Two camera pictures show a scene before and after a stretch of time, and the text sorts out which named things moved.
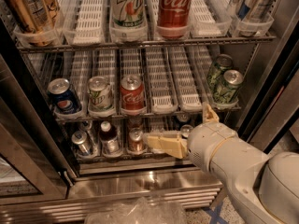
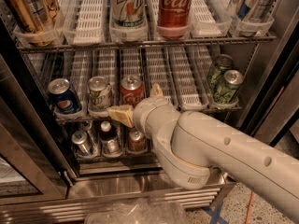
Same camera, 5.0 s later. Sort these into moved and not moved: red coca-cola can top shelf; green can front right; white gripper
Moved: white gripper
Not moved: red coca-cola can top shelf; green can front right
